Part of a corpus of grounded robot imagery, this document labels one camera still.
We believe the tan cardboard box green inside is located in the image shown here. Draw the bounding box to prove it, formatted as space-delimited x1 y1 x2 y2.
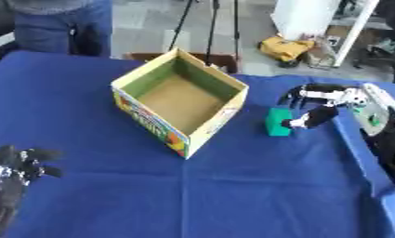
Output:
109 46 251 161

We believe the brown cardboard box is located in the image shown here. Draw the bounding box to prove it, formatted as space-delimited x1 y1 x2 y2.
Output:
120 51 240 74

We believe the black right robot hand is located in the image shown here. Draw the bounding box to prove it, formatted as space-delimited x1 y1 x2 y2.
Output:
276 83 370 130

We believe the black chair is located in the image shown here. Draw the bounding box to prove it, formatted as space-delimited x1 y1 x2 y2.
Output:
351 0 395 85

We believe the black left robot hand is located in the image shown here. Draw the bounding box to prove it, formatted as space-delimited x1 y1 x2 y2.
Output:
0 144 66 238

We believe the green rectangular block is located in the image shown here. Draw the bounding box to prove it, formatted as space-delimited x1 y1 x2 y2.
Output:
263 107 295 138

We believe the black tripod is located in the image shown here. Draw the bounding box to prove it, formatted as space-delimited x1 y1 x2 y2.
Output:
165 0 243 67

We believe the yellow bag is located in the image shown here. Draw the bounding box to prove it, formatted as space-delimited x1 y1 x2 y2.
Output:
257 35 318 69

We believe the person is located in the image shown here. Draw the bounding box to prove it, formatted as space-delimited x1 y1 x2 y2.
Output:
3 0 114 58

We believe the white cabinet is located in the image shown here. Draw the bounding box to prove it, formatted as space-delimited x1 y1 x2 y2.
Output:
270 0 383 68

